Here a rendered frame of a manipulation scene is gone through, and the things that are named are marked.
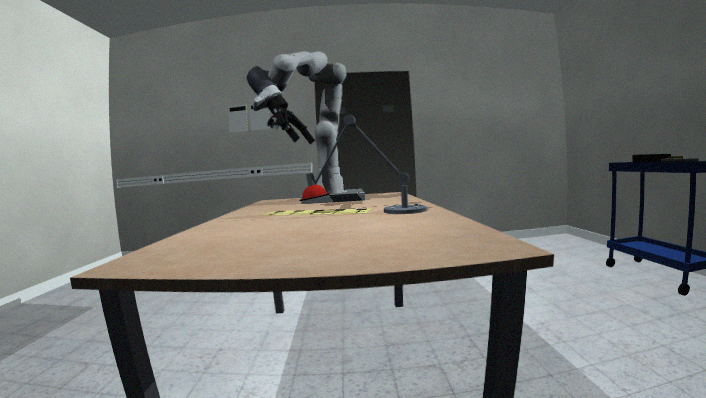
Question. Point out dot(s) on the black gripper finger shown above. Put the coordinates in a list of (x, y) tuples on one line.
[(283, 122), (298, 124)]

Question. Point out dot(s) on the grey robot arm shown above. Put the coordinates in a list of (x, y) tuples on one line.
[(327, 129)]

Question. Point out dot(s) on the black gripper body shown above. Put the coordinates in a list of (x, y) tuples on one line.
[(278, 101)]

